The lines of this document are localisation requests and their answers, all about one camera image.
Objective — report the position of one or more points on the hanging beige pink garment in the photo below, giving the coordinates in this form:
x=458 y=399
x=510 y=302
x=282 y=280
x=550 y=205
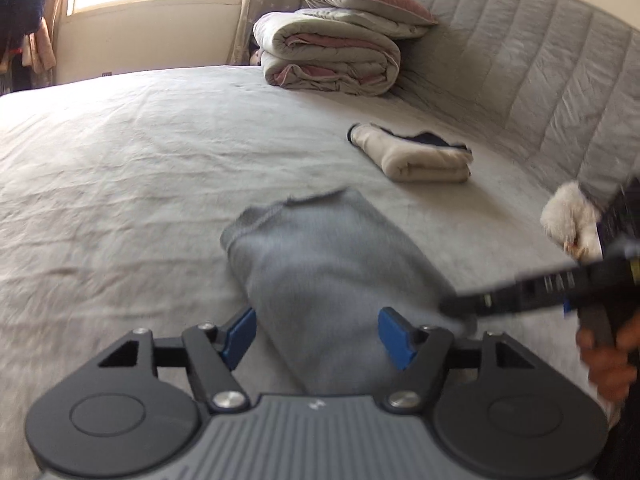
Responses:
x=40 y=45

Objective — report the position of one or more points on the white fluffy item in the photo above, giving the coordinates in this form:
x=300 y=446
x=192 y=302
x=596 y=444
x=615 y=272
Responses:
x=570 y=215

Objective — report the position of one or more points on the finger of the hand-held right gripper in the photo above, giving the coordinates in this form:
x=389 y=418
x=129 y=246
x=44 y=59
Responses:
x=525 y=292

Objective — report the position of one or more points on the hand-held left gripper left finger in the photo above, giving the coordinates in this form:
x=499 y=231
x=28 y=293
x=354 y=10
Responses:
x=241 y=335

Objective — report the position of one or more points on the person's right hand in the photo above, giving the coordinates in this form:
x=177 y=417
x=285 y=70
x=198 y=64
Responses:
x=607 y=372

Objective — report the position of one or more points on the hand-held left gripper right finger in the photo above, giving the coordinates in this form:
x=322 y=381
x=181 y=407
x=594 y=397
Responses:
x=397 y=340

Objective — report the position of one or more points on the grey pink pillow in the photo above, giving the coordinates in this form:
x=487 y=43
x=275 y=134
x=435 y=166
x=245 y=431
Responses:
x=360 y=0

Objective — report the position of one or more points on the bed with grey sheet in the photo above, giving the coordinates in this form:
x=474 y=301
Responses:
x=125 y=185

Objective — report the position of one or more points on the grey quilted headboard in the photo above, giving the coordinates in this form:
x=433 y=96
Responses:
x=540 y=75

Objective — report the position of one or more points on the hanging dark clothes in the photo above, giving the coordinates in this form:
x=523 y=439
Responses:
x=20 y=0

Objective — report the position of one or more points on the person's right forearm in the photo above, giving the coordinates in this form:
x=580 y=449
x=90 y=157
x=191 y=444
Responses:
x=625 y=442

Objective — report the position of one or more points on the grey knit patterned sweater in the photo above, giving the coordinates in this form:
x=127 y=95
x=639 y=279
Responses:
x=325 y=270

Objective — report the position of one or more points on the folded grey pink quilt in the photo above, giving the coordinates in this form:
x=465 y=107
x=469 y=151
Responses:
x=330 y=55

